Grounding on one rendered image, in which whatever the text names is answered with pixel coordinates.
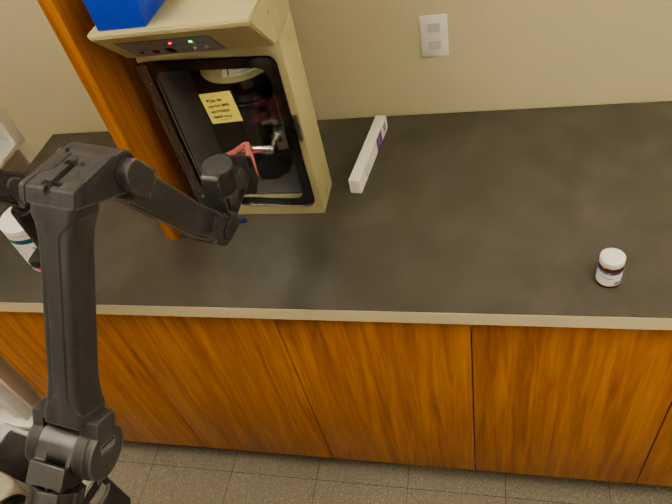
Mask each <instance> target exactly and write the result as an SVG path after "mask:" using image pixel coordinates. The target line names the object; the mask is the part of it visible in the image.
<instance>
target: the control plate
mask: <svg viewBox="0 0 672 504"><path fill-rule="evenodd" d="M188 40H192V41H193V42H188ZM167 42H172V43H173V44H167ZM114 45H116V46H118V47H120V48H123V49H125V50H127V51H129V52H131V53H133V54H135V55H137V56H139V57H140V56H151V55H163V54H174V53H186V52H197V51H209V50H220V49H227V48H226V47H224V46H223V45H221V44H220V43H218V42H217V41H215V40H214V39H212V38H211V37H209V36H208V35H205V36H195V37H184V38H173V39H162V40H152V41H141V42H130V43H119V44H114ZM204 46H209V47H208V49H205V47H204ZM192 47H197V48H196V50H194V48H192ZM164 48H173V49H175V50H176V51H178V52H169V51H167V50H165V49H164ZM181 48H186V49H185V51H182V49H181ZM153 50H158V51H160V53H158V54H155V53H153V52H152V51H153ZM140 52H145V53H143V54H142V53H140Z"/></svg>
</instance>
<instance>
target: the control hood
mask: <svg viewBox="0 0 672 504"><path fill-rule="evenodd" d="M205 35H208V36H209V37H211V38H212V39H214V40H215V41H217V42H218V43H220V44H221V45H223V46H224V47H226V48H227V49H220V50H228V49H240V48H252V47H263V46H274V45H275V44H276V43H277V40H278V36H277V32H276V28H275V25H274V21H273V17H272V13H271V9H270V6H269V2H268V0H165V1H164V3H163V4H162V6H161V7H160V8H159V10H158V11H157V12H156V14H155V15H154V16H153V18H152V19H151V21H150V22H149V23H148V25H147V26H146V27H138V28H128V29H118V30H108V31H98V30H97V28H96V26H94V27H93V29H92V30H91V31H90V32H89V33H88V35H87V37H88V39H89V40H90V41H92V42H94V43H96V44H99V45H101V46H103V47H105V48H107V49H109V50H112V51H114V52H116V53H118V54H120V55H122V56H125V57H127V58H136V57H139V56H137V55H135V54H133V53H131V52H129V51H127V50H125V49H123V48H120V47H118V46H116V45H114V44H119V43H130V42H141V41H152V40H162V39H173V38H184V37H195V36H205Z"/></svg>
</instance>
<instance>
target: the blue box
mask: <svg viewBox="0 0 672 504"><path fill-rule="evenodd" d="M164 1H165V0H83V2H84V4H85V6H86V8H87V10H88V12H89V14H90V16H91V18H92V20H93V22H94V24H95V26H96V28H97V30H98V31H108V30H118V29H128V28H138V27H146V26H147V25H148V23H149V22H150V21H151V19H152V18H153V16H154V15H155V14H156V12H157V11H158V10H159V8H160V7H161V6H162V4H163V3H164Z"/></svg>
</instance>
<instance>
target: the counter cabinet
mask: <svg viewBox="0 0 672 504"><path fill-rule="evenodd" d="M96 316H97V346H98V372H99V380H100V386H101V391H102V394H103V396H104V399H105V408H107V409H111V410H115V425H118V426H120V427H121V429H122V431H123V440H124V441H136V442H148V443H160V444H172V445H184V446H196V447H207V448H219V449H231V450H243V451H255V452H267V453H279V454H291V455H302V456H314V457H326V458H332V456H333V458H338V459H350V460H362V461H374V462H385V463H397V464H409V465H421V466H433V467H445V468H457V469H469V470H475V465H476V470H480V471H492V472H504V473H516V474H528V475H540V476H552V477H563V478H575V479H587V480H599V481H611V482H623V483H635V482H636V484H647V485H658V486H670V487H672V330H644V329H609V328H573V327H538V326H502V325H467V324H431V323H396V322H360V321H325V320H289V319H254V318H218V317H183V316H147V315H112V314H96ZM0 356H1V357H2V358H3V359H4V360H5V361H6V362H7V363H8V364H9V365H10V366H11V367H12V368H14V369H15V370H16V371H17V372H18V373H19V374H20V375H21V376H22V377H23V378H24V379H25V380H26V381H27V382H28V383H29V384H30V385H31V386H32V387H33V388H34V389H35V390H36V391H38V392H39V393H40V394H41V395H42V396H43V397H45V396H47V391H48V375H47V360H46V344H45V329H44V313H41V312H5V311H0Z"/></svg>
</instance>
